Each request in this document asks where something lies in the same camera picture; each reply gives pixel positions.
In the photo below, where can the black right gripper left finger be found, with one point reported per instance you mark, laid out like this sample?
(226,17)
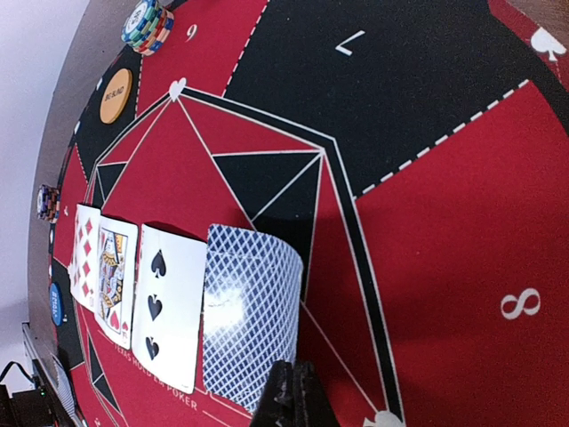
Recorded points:
(276,403)

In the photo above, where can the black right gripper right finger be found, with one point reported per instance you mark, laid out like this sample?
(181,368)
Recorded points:
(311,405)

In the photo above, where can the three of spades card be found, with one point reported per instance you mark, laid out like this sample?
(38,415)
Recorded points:
(167,306)

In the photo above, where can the queen of hearts card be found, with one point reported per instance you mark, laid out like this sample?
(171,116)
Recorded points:
(117,250)

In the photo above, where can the ten of diamonds card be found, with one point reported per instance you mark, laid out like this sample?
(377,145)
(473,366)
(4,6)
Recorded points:
(83,269)

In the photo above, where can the blue small blind button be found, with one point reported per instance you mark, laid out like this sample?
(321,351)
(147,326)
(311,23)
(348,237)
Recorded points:
(56,304)

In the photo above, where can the poker chip stack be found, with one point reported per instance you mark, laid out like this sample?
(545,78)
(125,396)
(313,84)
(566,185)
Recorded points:
(48,203)
(147,27)

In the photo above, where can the orange big blind button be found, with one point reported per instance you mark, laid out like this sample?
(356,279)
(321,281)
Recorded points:
(115,96)

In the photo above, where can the round red black poker mat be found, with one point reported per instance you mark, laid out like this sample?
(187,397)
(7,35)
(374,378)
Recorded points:
(413,153)

